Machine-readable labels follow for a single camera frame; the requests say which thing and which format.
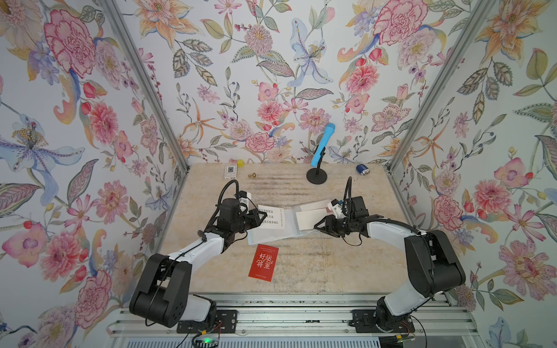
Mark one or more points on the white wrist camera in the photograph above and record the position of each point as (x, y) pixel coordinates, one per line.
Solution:
(335, 206)
(245, 198)

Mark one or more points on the white card black text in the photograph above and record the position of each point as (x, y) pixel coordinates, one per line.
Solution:
(274, 219)

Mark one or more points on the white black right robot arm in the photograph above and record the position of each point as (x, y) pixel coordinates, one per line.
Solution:
(432, 265)

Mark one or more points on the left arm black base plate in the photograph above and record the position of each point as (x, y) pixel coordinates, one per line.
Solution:
(217, 321)

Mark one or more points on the aluminium corner post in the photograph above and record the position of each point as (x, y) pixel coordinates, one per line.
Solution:
(479, 13)
(118, 24)

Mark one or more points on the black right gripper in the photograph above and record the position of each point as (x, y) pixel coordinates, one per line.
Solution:
(329, 221)

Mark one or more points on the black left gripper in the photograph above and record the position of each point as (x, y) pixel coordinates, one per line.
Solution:
(252, 214)

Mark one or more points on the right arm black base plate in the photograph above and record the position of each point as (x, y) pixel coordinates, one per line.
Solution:
(370, 322)

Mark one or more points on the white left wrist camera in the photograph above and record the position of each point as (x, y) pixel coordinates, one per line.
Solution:
(245, 198)

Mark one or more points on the white playing card box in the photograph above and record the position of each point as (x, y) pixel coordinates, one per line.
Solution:
(230, 172)

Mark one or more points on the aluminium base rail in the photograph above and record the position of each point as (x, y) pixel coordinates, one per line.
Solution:
(302, 320)

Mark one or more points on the red card pink characters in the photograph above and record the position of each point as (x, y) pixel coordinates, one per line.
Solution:
(264, 262)

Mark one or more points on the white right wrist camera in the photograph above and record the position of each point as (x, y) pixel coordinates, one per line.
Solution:
(335, 206)

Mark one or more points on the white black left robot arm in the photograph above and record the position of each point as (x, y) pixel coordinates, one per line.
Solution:
(163, 296)

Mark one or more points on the small blue cylinder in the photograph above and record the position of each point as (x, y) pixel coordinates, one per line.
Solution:
(362, 169)

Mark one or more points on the aluminium corner post left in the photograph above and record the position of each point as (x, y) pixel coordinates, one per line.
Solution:
(118, 24)

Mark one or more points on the aluminium corner post right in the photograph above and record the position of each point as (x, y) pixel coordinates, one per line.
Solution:
(479, 13)

